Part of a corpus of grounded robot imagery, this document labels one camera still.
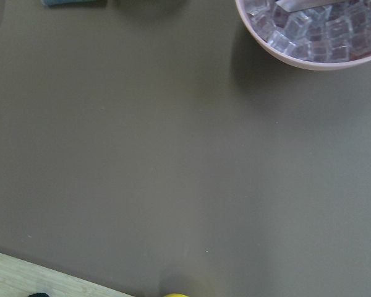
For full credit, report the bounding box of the upper yellow lemon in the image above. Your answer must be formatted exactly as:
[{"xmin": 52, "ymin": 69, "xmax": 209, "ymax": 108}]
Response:
[{"xmin": 164, "ymin": 293, "xmax": 188, "ymax": 297}]

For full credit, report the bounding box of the grey folded cloth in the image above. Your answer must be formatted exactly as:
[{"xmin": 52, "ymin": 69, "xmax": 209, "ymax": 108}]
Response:
[{"xmin": 41, "ymin": 0, "xmax": 106, "ymax": 7}]

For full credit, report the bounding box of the metal scoop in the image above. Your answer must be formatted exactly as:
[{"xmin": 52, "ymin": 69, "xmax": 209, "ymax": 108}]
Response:
[{"xmin": 276, "ymin": 0, "xmax": 342, "ymax": 12}]

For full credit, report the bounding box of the wooden cutting board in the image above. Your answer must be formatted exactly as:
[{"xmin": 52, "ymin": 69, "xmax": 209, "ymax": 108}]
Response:
[{"xmin": 0, "ymin": 253, "xmax": 129, "ymax": 296}]

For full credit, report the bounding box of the pink bowl with ice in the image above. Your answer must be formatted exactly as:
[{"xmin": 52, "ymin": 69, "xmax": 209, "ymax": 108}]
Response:
[{"xmin": 234, "ymin": 0, "xmax": 371, "ymax": 71}]

